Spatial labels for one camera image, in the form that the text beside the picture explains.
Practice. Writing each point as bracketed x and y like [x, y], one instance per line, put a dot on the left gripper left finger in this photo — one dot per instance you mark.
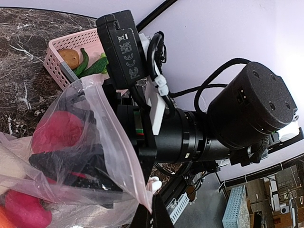
[142, 218]

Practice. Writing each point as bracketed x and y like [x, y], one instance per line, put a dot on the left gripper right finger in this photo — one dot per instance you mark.
[160, 216]

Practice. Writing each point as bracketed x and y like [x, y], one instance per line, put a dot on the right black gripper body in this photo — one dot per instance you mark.
[137, 125]

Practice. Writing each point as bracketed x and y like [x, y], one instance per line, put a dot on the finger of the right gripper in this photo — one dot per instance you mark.
[80, 174]
[77, 105]

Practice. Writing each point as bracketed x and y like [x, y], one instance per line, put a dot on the clear zip top bag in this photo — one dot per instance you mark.
[120, 160]

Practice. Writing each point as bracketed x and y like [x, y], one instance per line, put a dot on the red toy fruit front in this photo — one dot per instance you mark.
[61, 129]

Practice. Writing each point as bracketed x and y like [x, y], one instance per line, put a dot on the red toy fruit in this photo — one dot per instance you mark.
[25, 211]
[61, 129]

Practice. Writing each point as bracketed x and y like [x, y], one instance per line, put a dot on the green toy cucumber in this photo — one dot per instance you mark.
[96, 68]

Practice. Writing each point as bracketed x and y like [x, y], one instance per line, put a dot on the white toy radish with leaves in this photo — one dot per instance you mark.
[11, 169]

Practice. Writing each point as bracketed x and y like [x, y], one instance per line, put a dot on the orange toy fruit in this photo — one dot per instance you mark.
[4, 221]

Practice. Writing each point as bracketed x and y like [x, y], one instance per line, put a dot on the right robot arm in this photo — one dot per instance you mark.
[253, 116]

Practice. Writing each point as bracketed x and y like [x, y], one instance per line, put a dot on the green toy chili pepper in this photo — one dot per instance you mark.
[83, 65]

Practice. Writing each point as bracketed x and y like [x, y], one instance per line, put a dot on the brown toy potato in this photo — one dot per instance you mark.
[71, 57]

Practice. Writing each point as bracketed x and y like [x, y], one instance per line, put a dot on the pink perforated plastic basket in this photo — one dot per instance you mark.
[57, 67]

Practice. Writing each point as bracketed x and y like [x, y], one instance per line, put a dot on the blue plastic crate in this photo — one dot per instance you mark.
[236, 213]

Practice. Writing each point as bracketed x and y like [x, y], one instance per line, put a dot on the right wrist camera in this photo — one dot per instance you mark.
[131, 56]

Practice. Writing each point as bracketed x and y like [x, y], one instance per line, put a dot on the right black frame post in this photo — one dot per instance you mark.
[154, 14]

